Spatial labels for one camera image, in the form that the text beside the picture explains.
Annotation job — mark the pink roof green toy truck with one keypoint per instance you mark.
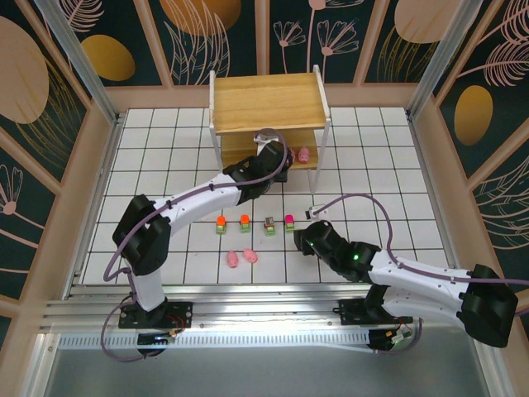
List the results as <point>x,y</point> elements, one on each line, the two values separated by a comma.
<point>290,223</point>

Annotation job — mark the orange roof green toy truck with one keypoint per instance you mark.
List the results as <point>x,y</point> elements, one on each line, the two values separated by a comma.
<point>244,223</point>
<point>221,225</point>

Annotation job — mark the striped roof green toy truck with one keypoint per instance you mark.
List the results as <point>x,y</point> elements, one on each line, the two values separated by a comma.
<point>270,226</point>

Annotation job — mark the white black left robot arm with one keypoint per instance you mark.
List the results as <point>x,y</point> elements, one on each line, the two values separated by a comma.
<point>198,198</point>

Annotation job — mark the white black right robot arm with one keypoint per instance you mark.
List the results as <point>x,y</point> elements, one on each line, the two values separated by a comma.
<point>413,277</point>

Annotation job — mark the wooden two-tier shelf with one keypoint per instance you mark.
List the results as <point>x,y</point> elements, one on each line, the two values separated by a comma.
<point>264,99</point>

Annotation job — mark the black power connector box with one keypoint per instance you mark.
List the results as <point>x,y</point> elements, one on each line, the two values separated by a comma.
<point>153,341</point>
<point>380,337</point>

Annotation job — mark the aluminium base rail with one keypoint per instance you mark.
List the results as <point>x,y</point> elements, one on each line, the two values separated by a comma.
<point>268,306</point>

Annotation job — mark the aluminium side rail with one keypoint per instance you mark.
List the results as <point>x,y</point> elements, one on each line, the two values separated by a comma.
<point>112,149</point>
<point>428,165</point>

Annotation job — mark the aluminium corner post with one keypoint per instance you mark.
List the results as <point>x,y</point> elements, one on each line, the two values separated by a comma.
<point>81,62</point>
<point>438,62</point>

